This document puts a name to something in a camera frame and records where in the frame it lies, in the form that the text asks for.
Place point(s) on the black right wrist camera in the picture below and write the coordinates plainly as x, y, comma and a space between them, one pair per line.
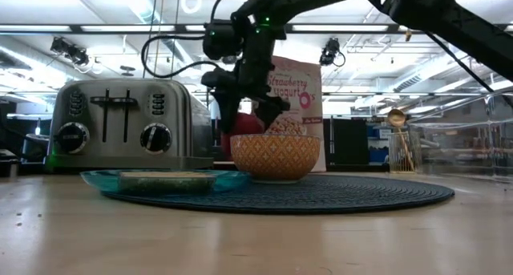
220, 78

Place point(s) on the orange patterned bowl blue inside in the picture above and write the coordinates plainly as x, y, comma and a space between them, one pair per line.
276, 158

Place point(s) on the toast slice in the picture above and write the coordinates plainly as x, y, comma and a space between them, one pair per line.
168, 183

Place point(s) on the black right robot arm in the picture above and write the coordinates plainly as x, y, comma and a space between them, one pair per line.
441, 14

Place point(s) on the round dark blue placemat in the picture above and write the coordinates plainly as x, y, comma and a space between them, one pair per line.
320, 195

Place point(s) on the red apple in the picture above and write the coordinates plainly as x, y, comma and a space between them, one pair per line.
245, 126

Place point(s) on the silver four-slot toaster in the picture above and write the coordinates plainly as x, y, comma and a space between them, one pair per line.
182, 118

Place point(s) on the black rig crossbeam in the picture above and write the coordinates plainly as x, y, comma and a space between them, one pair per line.
180, 28

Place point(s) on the clear plastic container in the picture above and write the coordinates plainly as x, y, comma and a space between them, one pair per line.
461, 146

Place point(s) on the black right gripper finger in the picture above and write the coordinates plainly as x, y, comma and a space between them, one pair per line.
229, 110
269, 112

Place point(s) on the pink strawberry yogurt cereal box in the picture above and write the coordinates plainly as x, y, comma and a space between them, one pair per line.
298, 86

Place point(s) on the black spotlight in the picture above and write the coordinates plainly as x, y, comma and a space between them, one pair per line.
329, 52
74, 54

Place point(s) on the black partition panels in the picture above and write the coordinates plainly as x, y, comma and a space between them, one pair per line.
348, 142

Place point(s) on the teal glass plate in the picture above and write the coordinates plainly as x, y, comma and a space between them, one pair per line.
100, 183

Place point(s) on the blue storage bin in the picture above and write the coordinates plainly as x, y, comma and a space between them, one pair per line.
378, 154

